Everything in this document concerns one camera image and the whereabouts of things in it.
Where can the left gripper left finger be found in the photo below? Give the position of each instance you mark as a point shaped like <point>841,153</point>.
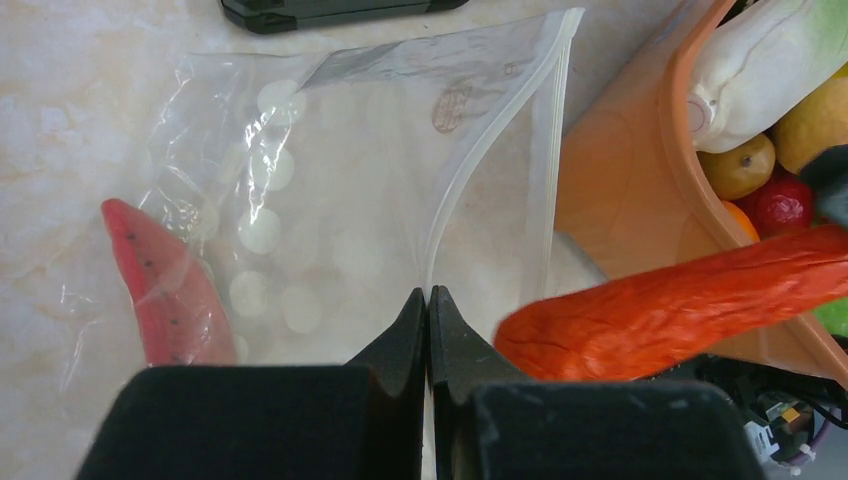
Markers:
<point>359,420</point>

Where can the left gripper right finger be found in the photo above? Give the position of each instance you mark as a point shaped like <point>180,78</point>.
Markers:
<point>494,422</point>

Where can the toy red chili pepper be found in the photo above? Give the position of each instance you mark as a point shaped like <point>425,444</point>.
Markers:
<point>640,325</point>

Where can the toy watermelon slice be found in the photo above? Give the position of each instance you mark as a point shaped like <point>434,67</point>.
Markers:
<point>180,317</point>

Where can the clear zip top bag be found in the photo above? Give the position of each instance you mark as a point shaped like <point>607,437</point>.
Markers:
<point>318,190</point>

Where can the orange plastic basket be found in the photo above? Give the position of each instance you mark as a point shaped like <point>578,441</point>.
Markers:
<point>631,191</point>

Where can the toy orange fruit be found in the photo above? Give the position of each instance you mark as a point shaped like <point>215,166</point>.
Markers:
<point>742,220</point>

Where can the toy brown pear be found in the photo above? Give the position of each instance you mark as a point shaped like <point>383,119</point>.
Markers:
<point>738,172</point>

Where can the toy red apple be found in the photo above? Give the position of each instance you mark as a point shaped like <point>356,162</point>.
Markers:
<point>783,205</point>

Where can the black poker chip case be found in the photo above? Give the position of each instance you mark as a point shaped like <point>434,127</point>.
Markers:
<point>277,16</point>

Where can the toy green white cabbage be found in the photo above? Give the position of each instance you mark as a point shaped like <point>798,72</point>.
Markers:
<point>756,67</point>

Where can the toy yellow bell pepper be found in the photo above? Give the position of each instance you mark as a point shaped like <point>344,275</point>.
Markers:
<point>816,123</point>

